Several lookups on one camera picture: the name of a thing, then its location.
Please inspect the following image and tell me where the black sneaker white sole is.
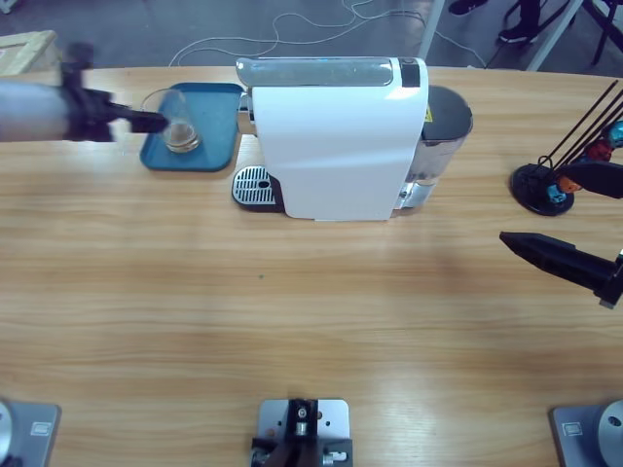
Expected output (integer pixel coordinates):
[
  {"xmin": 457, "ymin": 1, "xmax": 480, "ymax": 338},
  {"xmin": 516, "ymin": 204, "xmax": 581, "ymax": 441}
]
[
  {"xmin": 498, "ymin": 26, "xmax": 539, "ymax": 45},
  {"xmin": 447, "ymin": 0, "xmax": 488, "ymax": 16}
]

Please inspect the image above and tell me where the wooden crate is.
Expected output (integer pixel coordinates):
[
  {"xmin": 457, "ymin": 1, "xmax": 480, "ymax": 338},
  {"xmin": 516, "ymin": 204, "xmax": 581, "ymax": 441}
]
[{"xmin": 0, "ymin": 29, "xmax": 67, "ymax": 77}]

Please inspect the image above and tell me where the teal plastic tray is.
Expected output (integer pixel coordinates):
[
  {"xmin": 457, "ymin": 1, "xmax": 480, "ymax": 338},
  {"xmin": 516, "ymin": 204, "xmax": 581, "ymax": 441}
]
[{"xmin": 139, "ymin": 82, "xmax": 244, "ymax": 173}]

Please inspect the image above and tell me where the clear water tank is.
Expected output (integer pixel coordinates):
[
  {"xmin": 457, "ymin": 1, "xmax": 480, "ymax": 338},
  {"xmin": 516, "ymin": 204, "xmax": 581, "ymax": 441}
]
[{"xmin": 397, "ymin": 85, "xmax": 475, "ymax": 211}]

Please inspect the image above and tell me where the bystander dark trouser leg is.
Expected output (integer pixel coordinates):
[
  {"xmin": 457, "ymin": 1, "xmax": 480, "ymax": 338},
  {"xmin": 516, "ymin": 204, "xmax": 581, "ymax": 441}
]
[{"xmin": 518, "ymin": 0, "xmax": 544, "ymax": 33}]

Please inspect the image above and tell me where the silver coffee machine lever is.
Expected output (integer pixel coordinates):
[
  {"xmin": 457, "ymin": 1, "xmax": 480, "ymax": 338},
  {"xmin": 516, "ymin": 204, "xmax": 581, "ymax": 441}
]
[{"xmin": 235, "ymin": 56, "xmax": 398, "ymax": 89}]

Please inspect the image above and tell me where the black capsule stand with rods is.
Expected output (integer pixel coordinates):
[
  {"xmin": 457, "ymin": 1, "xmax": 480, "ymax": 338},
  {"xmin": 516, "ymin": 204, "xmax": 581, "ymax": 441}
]
[{"xmin": 509, "ymin": 80, "xmax": 623, "ymax": 218}]

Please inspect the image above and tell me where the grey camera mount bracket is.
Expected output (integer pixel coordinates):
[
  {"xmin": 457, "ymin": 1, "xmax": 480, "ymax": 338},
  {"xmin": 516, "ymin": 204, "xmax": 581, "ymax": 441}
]
[{"xmin": 249, "ymin": 397, "xmax": 355, "ymax": 467}]

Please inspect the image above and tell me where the black chair frame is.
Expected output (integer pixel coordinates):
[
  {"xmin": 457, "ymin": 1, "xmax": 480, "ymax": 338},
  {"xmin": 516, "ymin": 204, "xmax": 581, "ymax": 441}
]
[{"xmin": 575, "ymin": 0, "xmax": 623, "ymax": 65}]

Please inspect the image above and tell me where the clear drinking glass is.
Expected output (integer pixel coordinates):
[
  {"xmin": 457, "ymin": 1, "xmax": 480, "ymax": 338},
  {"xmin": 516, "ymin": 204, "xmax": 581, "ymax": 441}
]
[{"xmin": 140, "ymin": 87, "xmax": 203, "ymax": 155}]

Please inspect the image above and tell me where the black drip tray silver grate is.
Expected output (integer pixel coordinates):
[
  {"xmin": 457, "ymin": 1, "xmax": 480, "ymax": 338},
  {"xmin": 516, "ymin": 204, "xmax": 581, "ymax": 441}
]
[{"xmin": 231, "ymin": 163, "xmax": 286, "ymax": 214}]

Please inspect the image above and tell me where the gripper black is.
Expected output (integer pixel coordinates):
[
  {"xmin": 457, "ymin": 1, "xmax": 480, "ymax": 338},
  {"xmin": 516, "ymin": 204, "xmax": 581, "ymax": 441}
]
[
  {"xmin": 499, "ymin": 161, "xmax": 623, "ymax": 310},
  {"xmin": 60, "ymin": 43, "xmax": 170, "ymax": 142}
]

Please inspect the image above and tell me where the white floor cable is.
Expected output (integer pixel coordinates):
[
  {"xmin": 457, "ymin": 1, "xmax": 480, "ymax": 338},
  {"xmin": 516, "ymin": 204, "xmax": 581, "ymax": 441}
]
[
  {"xmin": 167, "ymin": 0, "xmax": 364, "ymax": 68},
  {"xmin": 393, "ymin": 9, "xmax": 488, "ymax": 69}
]

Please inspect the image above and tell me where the white capsule coffee machine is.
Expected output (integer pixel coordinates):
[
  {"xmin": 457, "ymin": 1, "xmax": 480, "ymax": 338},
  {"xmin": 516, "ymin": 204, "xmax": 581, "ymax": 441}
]
[{"xmin": 238, "ymin": 57, "xmax": 432, "ymax": 224}]

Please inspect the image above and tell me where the red coffee capsule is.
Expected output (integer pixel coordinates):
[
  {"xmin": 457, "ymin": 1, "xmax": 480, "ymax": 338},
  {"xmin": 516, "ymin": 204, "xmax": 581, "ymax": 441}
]
[{"xmin": 585, "ymin": 139, "xmax": 614, "ymax": 164}]

